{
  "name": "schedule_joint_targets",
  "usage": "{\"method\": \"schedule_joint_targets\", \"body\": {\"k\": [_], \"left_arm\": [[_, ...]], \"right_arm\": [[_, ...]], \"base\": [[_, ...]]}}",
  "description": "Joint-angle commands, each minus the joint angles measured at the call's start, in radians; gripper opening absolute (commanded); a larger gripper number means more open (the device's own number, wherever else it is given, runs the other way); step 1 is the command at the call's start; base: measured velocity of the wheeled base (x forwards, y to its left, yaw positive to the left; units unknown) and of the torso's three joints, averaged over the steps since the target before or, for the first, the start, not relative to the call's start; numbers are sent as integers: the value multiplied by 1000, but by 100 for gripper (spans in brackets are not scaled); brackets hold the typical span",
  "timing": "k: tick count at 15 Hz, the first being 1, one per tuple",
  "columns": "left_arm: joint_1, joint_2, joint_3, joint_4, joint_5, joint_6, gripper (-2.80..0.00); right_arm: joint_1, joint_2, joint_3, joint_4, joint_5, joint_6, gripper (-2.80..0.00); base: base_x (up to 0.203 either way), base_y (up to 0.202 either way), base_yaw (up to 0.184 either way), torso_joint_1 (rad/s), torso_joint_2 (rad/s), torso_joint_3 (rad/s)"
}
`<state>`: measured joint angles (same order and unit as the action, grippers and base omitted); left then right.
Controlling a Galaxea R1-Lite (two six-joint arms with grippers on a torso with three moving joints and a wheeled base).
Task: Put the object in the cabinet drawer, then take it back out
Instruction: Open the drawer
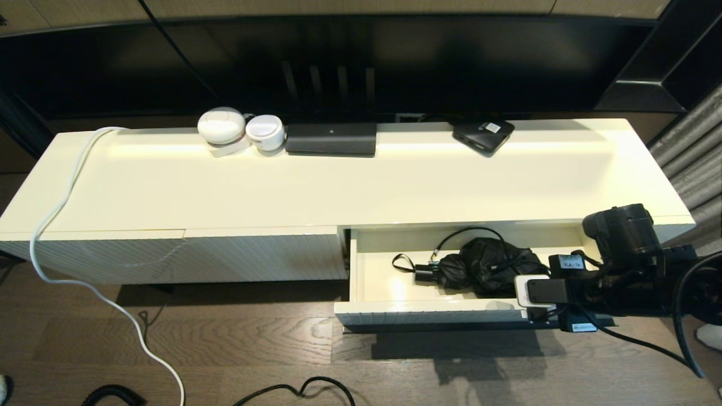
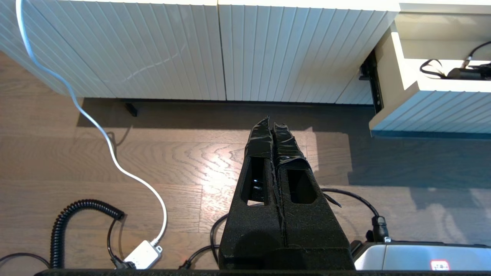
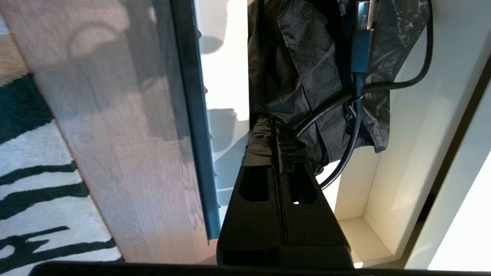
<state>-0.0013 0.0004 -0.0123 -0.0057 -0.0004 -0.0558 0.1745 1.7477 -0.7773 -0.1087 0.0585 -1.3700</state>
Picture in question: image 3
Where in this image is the long black looped cable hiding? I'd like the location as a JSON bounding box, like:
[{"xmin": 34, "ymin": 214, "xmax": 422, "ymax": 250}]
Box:
[{"xmin": 292, "ymin": 0, "xmax": 434, "ymax": 191}]

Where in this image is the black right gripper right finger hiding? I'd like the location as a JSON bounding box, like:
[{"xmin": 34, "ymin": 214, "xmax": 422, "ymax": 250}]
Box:
[{"xmin": 272, "ymin": 118, "xmax": 354, "ymax": 267}]

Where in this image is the white black patterned rug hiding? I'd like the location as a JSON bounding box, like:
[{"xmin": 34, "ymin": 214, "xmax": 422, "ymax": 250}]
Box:
[{"xmin": 0, "ymin": 15, "xmax": 125, "ymax": 274}]

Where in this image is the black umbrella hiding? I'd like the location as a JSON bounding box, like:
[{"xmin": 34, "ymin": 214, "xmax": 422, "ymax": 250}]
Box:
[{"xmin": 247, "ymin": 0, "xmax": 431, "ymax": 174}]

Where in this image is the white fluted drawer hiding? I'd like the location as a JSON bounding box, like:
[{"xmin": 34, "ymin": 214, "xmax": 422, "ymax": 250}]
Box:
[{"xmin": 169, "ymin": 0, "xmax": 489, "ymax": 269}]

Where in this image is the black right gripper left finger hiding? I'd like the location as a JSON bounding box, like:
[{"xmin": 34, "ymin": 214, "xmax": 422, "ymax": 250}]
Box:
[{"xmin": 217, "ymin": 114, "xmax": 287, "ymax": 267}]

